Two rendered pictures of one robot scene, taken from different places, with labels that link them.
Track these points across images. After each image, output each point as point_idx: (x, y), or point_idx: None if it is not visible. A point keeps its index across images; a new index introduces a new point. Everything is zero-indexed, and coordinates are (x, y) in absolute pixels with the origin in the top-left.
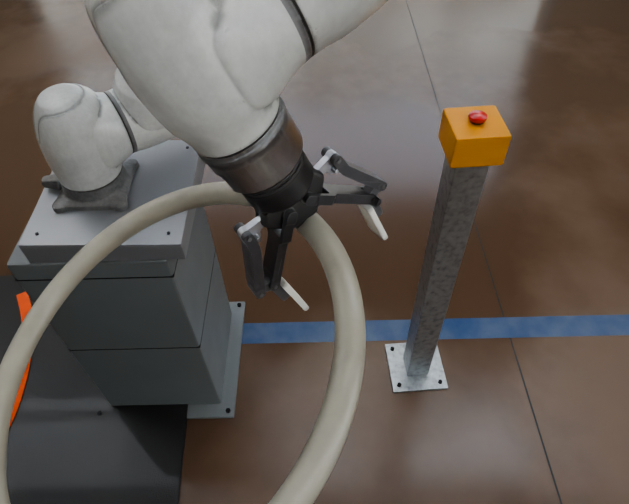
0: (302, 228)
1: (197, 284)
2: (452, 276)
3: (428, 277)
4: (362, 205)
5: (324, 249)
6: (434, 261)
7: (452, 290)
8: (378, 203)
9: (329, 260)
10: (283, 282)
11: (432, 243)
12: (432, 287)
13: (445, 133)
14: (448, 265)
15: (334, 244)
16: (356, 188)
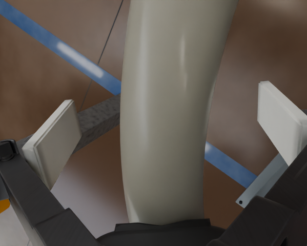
0: (192, 208)
1: None
2: (93, 108)
3: (109, 119)
4: (40, 166)
5: (182, 83)
6: (95, 125)
7: (101, 102)
8: (2, 143)
9: (196, 22)
10: (305, 130)
11: (87, 137)
12: (112, 112)
13: None
14: (89, 116)
15: (141, 77)
16: (13, 206)
